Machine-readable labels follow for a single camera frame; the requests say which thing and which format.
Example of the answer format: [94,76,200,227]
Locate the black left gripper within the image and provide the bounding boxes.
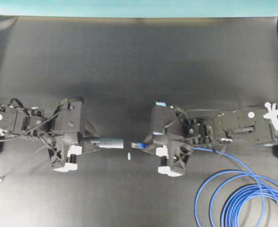
[46,97,101,153]

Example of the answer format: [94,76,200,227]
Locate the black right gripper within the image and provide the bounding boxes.
[142,102,194,153]

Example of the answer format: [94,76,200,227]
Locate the dark grey USB hub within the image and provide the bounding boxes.
[90,138,124,149]

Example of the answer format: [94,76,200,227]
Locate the blue LAN cable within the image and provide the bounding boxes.
[130,141,278,227]

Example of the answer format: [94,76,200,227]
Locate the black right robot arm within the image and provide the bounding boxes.
[137,102,278,153]

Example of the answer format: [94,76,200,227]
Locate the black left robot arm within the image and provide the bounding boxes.
[0,97,99,150]

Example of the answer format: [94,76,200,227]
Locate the black table mat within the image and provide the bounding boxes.
[0,17,278,227]

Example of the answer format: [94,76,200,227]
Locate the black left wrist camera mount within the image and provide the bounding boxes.
[47,142,82,173]

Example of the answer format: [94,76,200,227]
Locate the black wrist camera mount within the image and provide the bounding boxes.
[156,141,193,177]
[47,142,82,173]

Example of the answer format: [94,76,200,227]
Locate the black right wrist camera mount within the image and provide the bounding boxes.
[156,141,193,177]

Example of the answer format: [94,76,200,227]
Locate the grey hub USB cable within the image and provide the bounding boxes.
[0,104,61,189]

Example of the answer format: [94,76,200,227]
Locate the white cable clip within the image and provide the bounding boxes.
[263,102,278,131]

